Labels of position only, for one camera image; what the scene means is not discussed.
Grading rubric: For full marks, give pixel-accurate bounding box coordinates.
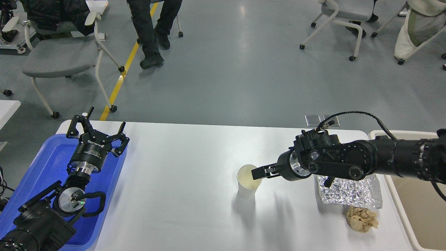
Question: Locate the black jacket on chair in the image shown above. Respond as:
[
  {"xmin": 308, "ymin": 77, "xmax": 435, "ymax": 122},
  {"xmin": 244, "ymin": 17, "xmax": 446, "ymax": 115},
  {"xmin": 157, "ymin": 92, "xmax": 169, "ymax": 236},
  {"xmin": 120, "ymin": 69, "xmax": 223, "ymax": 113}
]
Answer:
[{"xmin": 20, "ymin": 0, "xmax": 94, "ymax": 36}]

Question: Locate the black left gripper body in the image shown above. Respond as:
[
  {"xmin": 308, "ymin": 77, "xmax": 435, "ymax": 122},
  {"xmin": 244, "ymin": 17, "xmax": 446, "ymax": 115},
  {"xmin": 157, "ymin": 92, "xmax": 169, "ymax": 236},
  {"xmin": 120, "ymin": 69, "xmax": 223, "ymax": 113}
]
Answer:
[{"xmin": 67, "ymin": 130, "xmax": 112, "ymax": 173}]

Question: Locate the chair with white cover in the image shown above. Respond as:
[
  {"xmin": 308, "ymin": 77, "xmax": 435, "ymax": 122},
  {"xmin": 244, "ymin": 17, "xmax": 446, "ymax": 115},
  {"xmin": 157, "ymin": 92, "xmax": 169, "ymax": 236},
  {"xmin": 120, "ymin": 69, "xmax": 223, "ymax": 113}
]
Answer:
[{"xmin": 371, "ymin": 0, "xmax": 446, "ymax": 65}]

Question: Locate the white side table corner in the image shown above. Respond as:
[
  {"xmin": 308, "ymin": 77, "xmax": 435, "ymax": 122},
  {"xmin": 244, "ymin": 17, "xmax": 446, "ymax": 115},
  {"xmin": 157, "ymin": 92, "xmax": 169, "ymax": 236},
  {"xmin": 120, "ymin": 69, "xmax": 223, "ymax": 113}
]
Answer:
[{"xmin": 0, "ymin": 100, "xmax": 21, "ymax": 129}]

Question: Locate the crumpled brown paper ball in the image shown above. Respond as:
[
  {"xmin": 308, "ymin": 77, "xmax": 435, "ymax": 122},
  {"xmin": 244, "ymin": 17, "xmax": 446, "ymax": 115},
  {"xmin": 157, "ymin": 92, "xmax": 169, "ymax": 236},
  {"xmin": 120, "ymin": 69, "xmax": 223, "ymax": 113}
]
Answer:
[{"xmin": 346, "ymin": 206, "xmax": 378, "ymax": 233}]

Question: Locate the grey chair white frame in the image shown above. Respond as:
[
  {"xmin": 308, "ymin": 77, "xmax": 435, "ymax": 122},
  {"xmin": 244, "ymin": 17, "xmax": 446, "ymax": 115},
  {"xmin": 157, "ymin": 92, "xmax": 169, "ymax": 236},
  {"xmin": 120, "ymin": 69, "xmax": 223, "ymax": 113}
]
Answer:
[{"xmin": 299, "ymin": 0, "xmax": 374, "ymax": 61}]

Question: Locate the person in black clothes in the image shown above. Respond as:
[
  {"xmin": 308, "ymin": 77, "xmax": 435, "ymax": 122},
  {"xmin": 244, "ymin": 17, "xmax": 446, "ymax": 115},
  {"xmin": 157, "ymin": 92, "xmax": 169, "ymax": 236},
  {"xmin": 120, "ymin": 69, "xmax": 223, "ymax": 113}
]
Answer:
[{"xmin": 127, "ymin": 0, "xmax": 182, "ymax": 69}]

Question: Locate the metal floor plate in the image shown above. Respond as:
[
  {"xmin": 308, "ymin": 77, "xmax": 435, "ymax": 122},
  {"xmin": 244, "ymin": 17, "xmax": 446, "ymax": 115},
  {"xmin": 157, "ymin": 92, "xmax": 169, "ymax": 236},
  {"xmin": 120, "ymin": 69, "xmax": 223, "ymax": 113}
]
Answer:
[
  {"xmin": 305, "ymin": 115, "xmax": 321, "ymax": 127},
  {"xmin": 323, "ymin": 115, "xmax": 341, "ymax": 127}
]

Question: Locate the grey chair with jacket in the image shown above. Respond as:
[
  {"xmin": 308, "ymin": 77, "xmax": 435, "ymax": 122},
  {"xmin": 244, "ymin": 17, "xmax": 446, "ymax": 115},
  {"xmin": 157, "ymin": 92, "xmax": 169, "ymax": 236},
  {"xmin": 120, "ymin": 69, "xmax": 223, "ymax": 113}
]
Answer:
[{"xmin": 2, "ymin": 11, "xmax": 125, "ymax": 119}]

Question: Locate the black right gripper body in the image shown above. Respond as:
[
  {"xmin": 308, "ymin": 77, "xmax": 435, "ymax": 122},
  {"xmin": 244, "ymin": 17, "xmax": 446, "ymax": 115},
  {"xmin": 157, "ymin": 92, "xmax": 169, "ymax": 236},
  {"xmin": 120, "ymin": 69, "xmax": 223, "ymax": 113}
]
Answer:
[{"xmin": 277, "ymin": 149, "xmax": 311, "ymax": 181}]

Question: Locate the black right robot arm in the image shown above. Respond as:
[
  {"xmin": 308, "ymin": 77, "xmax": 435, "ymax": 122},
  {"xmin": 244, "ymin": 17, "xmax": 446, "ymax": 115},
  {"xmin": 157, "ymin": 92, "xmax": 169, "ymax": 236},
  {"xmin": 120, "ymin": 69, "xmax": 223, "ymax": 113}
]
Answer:
[{"xmin": 251, "ymin": 112, "xmax": 446, "ymax": 199}]

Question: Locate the left metal floor plate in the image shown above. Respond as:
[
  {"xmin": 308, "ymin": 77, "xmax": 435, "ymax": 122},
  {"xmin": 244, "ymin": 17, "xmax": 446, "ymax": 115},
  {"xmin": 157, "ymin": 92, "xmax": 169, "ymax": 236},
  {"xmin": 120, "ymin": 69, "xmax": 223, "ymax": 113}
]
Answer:
[{"xmin": 305, "ymin": 115, "xmax": 321, "ymax": 127}]

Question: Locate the white paper cup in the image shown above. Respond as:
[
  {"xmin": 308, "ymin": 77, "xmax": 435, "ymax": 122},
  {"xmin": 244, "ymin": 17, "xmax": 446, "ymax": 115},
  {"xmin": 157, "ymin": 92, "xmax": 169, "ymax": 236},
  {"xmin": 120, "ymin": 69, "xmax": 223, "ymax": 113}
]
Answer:
[{"xmin": 236, "ymin": 164, "xmax": 262, "ymax": 199}]

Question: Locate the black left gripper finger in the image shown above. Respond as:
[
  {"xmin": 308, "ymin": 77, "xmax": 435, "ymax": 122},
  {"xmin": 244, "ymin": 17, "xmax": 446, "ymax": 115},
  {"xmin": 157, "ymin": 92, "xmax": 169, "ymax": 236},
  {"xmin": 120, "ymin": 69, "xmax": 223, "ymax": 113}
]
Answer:
[
  {"xmin": 66, "ymin": 107, "xmax": 95, "ymax": 139},
  {"xmin": 105, "ymin": 121, "xmax": 130, "ymax": 157}
]

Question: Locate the crumpled aluminium foil sheet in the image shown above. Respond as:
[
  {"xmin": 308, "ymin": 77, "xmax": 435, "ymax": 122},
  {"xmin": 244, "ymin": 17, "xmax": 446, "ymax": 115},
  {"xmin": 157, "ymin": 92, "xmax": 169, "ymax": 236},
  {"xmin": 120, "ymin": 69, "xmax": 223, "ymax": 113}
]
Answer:
[{"xmin": 316, "ymin": 174, "xmax": 383, "ymax": 210}]

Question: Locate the beige plastic bin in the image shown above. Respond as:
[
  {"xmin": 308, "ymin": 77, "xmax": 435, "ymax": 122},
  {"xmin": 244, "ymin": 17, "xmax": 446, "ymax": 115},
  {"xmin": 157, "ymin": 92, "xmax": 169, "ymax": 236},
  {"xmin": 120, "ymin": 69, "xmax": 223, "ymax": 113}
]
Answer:
[{"xmin": 368, "ymin": 130, "xmax": 446, "ymax": 251}]

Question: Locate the blue plastic tray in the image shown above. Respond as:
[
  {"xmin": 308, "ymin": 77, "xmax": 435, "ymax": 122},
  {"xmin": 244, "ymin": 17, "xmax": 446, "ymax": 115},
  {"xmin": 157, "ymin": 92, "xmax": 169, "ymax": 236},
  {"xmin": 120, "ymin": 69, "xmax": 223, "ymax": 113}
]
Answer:
[{"xmin": 0, "ymin": 134, "xmax": 127, "ymax": 251}]

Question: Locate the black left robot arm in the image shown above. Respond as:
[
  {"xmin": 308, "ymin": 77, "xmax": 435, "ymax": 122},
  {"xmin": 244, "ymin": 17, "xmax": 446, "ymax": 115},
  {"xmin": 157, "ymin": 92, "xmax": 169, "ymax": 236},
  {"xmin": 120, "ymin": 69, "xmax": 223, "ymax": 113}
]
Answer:
[{"xmin": 1, "ymin": 107, "xmax": 130, "ymax": 251}]

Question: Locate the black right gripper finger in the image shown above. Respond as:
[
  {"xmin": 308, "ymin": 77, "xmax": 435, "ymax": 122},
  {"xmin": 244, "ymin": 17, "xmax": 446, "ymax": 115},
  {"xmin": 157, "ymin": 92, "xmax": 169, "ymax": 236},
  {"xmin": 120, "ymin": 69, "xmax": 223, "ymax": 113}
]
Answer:
[{"xmin": 251, "ymin": 163, "xmax": 280, "ymax": 181}]

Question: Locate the right metal floor plate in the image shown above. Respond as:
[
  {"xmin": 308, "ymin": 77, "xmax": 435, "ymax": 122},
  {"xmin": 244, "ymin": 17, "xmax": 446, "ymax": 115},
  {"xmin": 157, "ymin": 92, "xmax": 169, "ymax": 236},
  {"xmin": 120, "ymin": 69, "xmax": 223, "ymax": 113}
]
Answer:
[{"xmin": 323, "ymin": 115, "xmax": 341, "ymax": 127}]

